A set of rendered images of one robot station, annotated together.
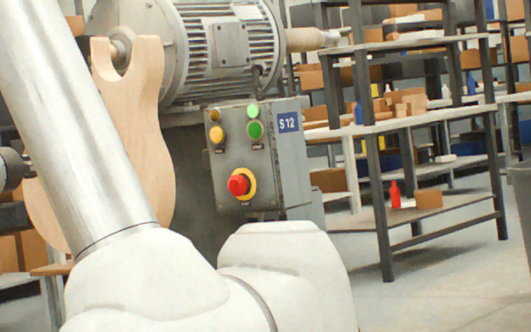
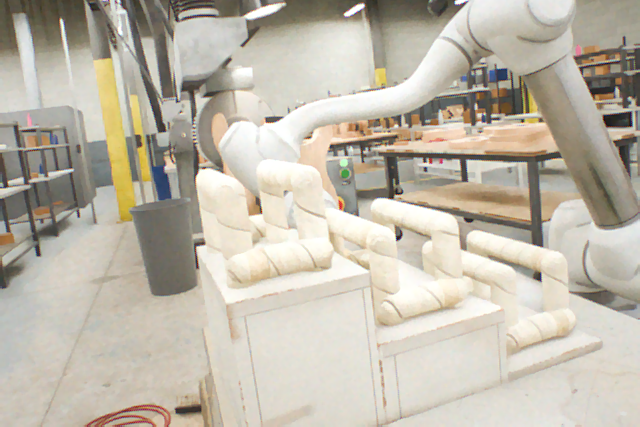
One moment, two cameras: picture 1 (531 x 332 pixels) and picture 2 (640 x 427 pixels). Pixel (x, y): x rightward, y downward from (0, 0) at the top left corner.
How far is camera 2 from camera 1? 1.83 m
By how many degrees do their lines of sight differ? 53
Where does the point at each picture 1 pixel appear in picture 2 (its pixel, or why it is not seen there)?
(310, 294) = not seen: hidden behind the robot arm
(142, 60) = (328, 131)
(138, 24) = (253, 112)
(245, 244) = not seen: hidden behind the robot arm
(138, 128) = (323, 173)
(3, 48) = (591, 107)
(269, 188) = (352, 205)
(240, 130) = (334, 174)
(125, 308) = not seen: outside the picture
